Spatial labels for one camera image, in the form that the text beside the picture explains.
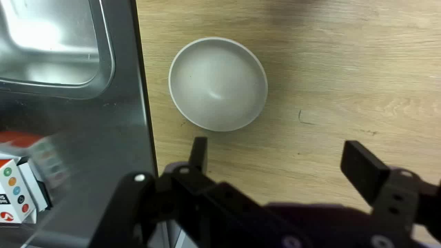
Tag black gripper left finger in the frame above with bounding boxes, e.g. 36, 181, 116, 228
91, 137, 306, 248

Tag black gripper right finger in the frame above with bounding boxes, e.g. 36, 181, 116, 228
339, 140, 441, 248

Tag white ceramic bowl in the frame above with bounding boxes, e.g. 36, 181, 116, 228
167, 36, 270, 134

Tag stainless steel sink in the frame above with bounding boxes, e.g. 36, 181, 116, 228
0, 0, 160, 248

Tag white and black box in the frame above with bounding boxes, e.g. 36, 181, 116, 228
16, 158, 52, 214

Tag red flat packet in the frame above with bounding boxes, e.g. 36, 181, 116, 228
0, 130, 40, 149

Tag white box with coloured dots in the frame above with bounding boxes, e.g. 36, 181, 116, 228
0, 158, 37, 226

